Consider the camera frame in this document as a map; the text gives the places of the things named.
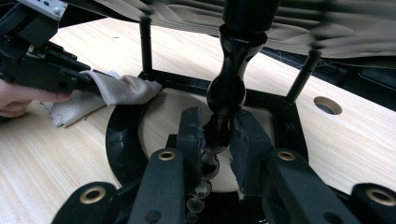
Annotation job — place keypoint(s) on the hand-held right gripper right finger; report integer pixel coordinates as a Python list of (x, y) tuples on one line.
[(250, 149)]

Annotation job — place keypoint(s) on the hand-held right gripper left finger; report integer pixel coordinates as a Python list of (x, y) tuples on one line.
[(191, 140)]

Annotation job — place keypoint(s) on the black wavy tray stand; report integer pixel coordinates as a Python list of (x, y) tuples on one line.
[(227, 90)]

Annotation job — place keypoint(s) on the beige wiping cloth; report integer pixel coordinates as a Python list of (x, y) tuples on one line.
[(124, 90)]

